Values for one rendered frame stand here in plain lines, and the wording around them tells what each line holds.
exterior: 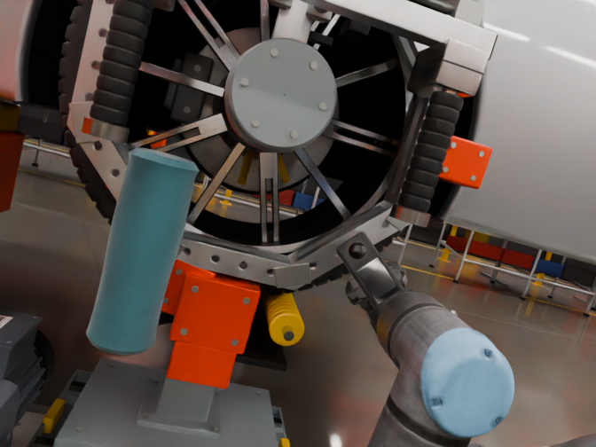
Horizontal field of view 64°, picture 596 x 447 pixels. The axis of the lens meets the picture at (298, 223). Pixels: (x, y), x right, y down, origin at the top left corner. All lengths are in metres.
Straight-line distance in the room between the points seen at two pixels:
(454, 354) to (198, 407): 0.64
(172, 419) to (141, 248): 0.48
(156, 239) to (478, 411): 0.40
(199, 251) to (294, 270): 0.15
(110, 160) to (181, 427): 0.53
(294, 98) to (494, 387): 0.37
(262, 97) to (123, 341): 0.35
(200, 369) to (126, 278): 0.23
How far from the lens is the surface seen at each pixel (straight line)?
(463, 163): 0.81
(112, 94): 0.51
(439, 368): 0.47
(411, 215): 0.54
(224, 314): 0.76
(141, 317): 0.65
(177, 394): 1.00
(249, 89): 0.58
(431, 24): 0.59
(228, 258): 0.74
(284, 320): 0.79
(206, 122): 0.83
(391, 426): 0.53
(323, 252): 0.76
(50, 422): 1.09
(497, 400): 0.51
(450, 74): 0.56
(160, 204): 0.60
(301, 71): 0.59
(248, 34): 0.99
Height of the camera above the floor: 0.78
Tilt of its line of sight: 8 degrees down
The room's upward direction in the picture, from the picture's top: 16 degrees clockwise
